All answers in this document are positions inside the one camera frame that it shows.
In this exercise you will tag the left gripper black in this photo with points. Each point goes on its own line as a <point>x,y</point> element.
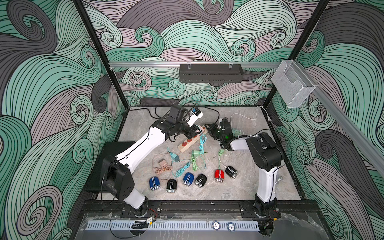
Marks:
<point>190,134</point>

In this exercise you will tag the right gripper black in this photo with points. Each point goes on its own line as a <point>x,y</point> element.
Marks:
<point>210,129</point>

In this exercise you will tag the beige power strip red sockets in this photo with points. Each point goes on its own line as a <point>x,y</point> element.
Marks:
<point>196,138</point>

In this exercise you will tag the green USB charger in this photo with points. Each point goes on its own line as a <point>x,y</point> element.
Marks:
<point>195,153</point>

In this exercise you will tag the teal USB charger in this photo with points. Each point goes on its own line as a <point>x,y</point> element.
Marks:
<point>174,157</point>

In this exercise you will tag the pink USB charger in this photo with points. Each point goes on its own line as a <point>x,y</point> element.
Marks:
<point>163,164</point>

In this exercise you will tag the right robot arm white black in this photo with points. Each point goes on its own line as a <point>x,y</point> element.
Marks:
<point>266,155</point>

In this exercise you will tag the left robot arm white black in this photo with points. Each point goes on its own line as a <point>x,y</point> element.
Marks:
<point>116,173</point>

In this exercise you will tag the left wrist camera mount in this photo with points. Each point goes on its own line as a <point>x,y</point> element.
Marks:
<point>181,115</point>

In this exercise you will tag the black wall shelf tray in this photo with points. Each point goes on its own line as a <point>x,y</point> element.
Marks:
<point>214,74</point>

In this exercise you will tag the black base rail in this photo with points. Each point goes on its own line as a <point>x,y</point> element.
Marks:
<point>166,209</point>

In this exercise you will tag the clear acrylic wall holder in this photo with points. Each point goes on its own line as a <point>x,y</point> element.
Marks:
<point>293,83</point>

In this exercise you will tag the perforated white cable duct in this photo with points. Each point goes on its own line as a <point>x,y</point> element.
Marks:
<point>230,226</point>

